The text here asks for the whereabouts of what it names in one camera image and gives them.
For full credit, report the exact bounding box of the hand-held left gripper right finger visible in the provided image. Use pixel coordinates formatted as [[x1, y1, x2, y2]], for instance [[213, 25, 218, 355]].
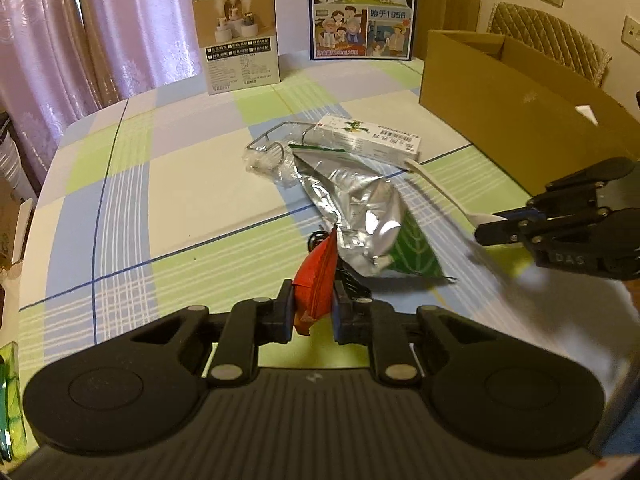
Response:
[[332, 280, 501, 387]]

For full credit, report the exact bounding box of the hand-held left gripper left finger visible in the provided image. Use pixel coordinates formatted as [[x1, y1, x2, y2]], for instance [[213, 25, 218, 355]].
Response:
[[132, 279, 297, 387]]

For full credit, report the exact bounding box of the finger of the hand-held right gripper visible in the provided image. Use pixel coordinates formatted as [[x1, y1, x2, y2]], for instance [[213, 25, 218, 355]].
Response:
[[474, 208, 551, 247], [525, 156, 637, 216]]

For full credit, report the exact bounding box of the red snack packet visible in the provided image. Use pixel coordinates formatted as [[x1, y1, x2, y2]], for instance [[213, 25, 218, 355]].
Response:
[[292, 226, 338, 337]]

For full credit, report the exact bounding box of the white plastic spoon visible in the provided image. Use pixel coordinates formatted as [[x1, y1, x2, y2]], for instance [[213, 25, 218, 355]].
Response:
[[404, 157, 506, 233]]

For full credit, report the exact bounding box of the brown cardboard box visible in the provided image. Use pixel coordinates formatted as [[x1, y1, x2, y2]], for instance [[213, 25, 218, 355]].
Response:
[[419, 29, 640, 201]]

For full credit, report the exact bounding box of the silver and green foil bag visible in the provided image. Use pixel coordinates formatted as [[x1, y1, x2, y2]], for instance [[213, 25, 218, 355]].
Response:
[[290, 144, 457, 283]]

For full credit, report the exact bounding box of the wire rack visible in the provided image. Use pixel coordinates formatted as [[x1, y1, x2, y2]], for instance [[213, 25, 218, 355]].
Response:
[[242, 121, 321, 188]]

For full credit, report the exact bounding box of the white box with plant print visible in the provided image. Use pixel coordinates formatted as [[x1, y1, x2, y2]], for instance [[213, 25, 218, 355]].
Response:
[[310, 114, 422, 165]]

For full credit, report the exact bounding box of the chair with quilted brown cover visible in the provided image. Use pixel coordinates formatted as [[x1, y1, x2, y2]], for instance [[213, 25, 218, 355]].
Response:
[[487, 2, 613, 86]]

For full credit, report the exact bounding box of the checked tablecloth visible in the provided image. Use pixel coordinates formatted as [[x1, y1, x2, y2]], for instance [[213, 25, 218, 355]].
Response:
[[17, 57, 626, 396]]

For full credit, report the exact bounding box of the blue illustrated milk carton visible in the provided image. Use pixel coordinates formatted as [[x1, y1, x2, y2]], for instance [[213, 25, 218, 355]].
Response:
[[306, 0, 420, 62]]

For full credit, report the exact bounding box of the beige product box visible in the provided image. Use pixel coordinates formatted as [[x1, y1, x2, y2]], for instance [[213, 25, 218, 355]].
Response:
[[192, 0, 282, 97]]

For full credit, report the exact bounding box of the brown cardboard carton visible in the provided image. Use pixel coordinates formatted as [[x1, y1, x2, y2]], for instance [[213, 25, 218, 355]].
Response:
[[0, 175, 35, 286]]

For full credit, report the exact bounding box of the pink sheer curtain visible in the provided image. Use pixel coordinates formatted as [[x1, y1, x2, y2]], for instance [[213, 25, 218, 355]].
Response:
[[0, 0, 266, 181]]

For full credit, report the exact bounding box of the black cable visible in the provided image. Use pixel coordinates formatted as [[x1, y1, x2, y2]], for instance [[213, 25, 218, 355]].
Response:
[[307, 230, 373, 301]]

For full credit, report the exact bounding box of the beige wall socket with round jack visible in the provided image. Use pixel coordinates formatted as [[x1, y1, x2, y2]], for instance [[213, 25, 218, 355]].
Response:
[[621, 15, 640, 51]]

